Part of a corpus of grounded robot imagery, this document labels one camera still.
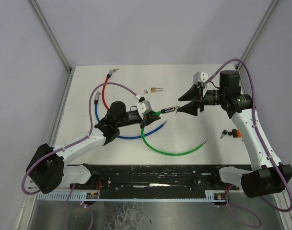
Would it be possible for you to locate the green cable lock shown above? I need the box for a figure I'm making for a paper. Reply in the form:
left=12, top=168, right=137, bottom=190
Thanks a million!
left=141, top=106, right=208, bottom=157

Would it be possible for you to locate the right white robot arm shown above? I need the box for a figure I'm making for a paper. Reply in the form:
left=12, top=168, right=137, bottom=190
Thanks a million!
left=178, top=70, right=292, bottom=198

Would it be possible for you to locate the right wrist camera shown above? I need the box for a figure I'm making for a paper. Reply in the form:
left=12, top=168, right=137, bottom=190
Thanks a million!
left=193, top=72, right=209, bottom=85

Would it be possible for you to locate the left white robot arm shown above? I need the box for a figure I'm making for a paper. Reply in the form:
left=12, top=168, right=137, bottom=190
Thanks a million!
left=23, top=100, right=160, bottom=194

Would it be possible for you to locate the brass padlock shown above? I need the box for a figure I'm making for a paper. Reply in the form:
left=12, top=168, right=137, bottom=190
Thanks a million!
left=151, top=87, right=163, bottom=92

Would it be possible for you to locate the purple cable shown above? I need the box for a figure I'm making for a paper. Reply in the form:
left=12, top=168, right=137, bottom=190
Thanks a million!
left=21, top=82, right=141, bottom=230
left=203, top=58, right=292, bottom=228

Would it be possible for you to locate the black head key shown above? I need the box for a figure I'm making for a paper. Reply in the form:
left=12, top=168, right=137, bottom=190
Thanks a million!
left=220, top=130, right=228, bottom=139

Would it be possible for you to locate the blue cable lock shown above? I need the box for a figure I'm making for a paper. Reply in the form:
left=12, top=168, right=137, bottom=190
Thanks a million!
left=94, top=91, right=167, bottom=140

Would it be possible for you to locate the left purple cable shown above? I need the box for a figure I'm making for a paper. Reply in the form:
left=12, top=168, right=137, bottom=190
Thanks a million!
left=21, top=82, right=141, bottom=230

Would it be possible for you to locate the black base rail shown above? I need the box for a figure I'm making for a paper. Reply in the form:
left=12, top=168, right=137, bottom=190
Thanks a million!
left=70, top=165, right=230, bottom=200

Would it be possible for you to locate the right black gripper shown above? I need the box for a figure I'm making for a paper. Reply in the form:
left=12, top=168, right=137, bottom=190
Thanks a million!
left=177, top=83, right=226, bottom=116

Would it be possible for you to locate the red cable lock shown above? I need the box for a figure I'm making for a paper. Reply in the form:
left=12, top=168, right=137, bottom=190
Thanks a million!
left=102, top=69, right=118, bottom=110

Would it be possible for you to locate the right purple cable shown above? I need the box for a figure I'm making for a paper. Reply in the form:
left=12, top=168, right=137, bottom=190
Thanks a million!
left=203, top=58, right=292, bottom=228

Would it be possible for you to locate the orange black padlock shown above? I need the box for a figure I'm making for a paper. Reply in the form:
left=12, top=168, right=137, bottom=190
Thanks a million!
left=228, top=129, right=242, bottom=138

